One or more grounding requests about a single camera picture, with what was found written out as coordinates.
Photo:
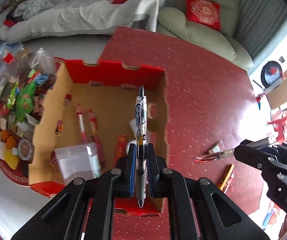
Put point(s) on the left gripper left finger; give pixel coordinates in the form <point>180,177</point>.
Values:
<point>130,169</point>

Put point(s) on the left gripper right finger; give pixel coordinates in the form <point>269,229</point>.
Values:
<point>152,168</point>

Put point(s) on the red lighter tube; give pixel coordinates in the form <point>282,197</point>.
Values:
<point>120,150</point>

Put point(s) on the small white pill bottle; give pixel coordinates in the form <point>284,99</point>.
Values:
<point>133,126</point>

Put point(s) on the black clear gel pen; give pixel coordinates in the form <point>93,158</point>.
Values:
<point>141,148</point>

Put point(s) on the red transparent pen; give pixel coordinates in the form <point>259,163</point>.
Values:
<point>214,156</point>

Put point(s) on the yellow utility blade case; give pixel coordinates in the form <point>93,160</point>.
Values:
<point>226,182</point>

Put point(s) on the red plastic stool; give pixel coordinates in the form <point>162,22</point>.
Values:
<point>277,127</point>

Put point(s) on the red cardboard fruit box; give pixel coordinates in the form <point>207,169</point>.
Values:
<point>107,89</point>

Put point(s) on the brown cardboard sheet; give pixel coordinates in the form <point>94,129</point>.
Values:
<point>284,89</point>

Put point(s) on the blue dustpan with broom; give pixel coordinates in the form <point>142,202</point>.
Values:
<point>270,88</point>

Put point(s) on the red round rug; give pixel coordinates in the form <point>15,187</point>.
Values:
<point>20,174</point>

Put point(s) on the pile of snacks and bags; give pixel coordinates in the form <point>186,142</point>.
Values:
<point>25,78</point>

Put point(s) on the green armchair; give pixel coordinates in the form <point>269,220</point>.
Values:
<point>172,22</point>

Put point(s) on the red embroidered cushion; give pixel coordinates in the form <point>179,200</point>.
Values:
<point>204,12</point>

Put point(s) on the grey covered sofa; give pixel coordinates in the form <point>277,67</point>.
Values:
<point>31,19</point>

